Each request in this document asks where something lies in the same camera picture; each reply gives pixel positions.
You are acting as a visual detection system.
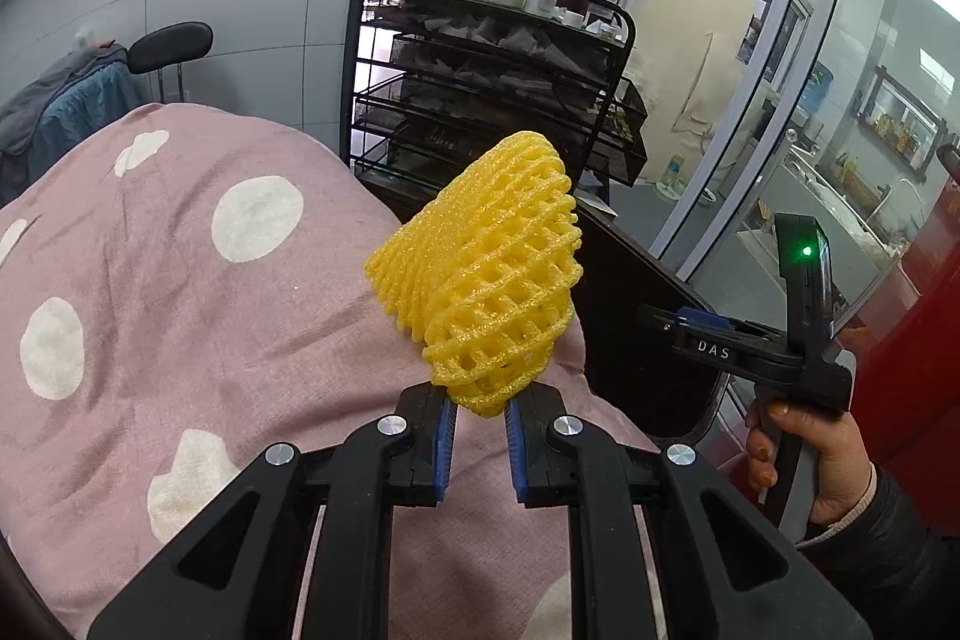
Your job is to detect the dark framed jar shelf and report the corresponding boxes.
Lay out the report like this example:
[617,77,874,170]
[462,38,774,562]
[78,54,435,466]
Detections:
[861,65,947,170]

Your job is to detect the blue water jug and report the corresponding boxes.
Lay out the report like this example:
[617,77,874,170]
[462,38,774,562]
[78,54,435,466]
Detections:
[797,65,835,118]

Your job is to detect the pink dotted blanket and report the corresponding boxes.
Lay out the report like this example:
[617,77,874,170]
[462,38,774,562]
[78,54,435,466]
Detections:
[0,102,662,640]

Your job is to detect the black wire rack cart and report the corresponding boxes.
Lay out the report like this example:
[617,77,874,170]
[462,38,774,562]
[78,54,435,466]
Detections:
[339,0,647,214]

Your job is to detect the black padded stool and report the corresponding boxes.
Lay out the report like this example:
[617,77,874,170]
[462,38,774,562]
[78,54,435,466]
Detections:
[126,20,216,106]

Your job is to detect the red cabinet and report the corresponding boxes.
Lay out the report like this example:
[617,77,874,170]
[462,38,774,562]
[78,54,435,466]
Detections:
[846,141,960,532]

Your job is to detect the blue cloth pile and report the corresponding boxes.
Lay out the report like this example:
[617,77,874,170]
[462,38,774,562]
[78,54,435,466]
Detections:
[34,61,164,163]

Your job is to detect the person's right forearm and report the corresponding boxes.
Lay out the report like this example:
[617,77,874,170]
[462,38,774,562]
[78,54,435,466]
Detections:
[795,466,960,640]

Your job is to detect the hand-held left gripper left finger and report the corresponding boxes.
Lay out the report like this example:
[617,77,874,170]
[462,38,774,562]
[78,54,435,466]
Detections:
[88,383,460,640]

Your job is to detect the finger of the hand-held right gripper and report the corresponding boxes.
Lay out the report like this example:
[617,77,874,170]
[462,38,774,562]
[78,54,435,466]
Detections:
[635,304,809,387]
[673,307,790,346]

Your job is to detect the chrome faucet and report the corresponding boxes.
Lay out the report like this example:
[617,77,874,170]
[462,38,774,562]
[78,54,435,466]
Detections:
[872,177,925,238]

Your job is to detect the grey cloth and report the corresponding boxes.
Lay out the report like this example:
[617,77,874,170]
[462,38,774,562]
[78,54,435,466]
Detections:
[0,38,130,161]

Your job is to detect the person's right hand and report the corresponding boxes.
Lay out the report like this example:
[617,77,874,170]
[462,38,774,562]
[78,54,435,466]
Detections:
[745,401,876,527]

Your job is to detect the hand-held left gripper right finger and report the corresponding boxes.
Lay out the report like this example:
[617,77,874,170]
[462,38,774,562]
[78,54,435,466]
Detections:
[502,385,875,640]

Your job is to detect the glass sliding door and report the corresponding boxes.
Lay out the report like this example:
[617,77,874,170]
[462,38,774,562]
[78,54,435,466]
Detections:
[647,0,960,319]

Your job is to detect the yellow foam fruit net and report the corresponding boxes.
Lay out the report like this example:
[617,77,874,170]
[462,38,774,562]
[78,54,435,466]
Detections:
[365,130,584,420]

